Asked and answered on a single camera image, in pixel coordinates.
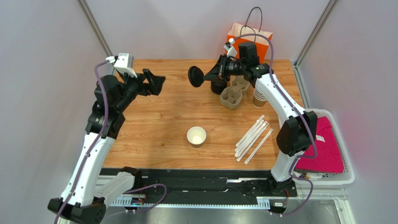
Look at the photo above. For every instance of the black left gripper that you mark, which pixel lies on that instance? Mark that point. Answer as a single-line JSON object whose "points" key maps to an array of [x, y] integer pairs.
{"points": [[155, 85]]}

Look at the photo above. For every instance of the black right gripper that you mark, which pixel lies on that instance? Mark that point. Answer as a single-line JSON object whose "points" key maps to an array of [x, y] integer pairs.
{"points": [[221, 67]]}

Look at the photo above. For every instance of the white wrapped straw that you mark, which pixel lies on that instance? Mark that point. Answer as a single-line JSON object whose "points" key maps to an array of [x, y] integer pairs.
{"points": [[262, 122], [249, 131], [259, 146], [252, 143]]}

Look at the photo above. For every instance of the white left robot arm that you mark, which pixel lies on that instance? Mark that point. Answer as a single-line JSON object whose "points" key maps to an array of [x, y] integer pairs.
{"points": [[81, 202]]}

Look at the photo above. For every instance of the orange paper bag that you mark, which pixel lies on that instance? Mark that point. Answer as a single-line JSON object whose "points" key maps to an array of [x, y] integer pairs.
{"points": [[238, 29]]}

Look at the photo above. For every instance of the stack of black lids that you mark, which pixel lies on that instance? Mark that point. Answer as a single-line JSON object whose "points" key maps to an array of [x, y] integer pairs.
{"points": [[218, 87]]}

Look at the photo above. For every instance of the stack of paper cups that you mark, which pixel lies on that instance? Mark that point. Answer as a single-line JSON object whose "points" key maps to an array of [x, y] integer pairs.
{"points": [[259, 100]]}

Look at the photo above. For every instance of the pink folded cloth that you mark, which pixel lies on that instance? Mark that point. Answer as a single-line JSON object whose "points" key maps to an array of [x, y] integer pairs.
{"points": [[328, 159]]}

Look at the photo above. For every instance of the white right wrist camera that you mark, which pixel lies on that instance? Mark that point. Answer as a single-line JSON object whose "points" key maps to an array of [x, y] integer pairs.
{"points": [[229, 48]]}

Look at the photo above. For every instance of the brown paper cup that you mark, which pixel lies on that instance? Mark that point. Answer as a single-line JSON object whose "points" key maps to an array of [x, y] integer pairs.
{"points": [[196, 136]]}

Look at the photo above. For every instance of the black cup lid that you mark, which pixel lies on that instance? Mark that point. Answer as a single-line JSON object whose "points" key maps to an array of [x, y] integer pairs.
{"points": [[195, 75]]}

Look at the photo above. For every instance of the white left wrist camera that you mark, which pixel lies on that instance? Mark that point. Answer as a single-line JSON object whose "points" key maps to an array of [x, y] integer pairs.
{"points": [[123, 64]]}

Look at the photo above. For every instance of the white plastic basket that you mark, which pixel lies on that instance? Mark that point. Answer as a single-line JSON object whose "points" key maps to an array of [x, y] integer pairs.
{"points": [[347, 176]]}

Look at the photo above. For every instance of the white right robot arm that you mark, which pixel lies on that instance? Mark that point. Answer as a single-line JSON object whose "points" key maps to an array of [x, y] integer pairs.
{"points": [[298, 129]]}

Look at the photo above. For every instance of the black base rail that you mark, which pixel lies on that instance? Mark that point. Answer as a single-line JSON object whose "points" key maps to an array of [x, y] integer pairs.
{"points": [[209, 187]]}

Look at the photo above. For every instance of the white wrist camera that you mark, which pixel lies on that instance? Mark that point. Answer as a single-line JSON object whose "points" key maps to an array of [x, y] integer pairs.
{"points": [[229, 48], [123, 64]]}

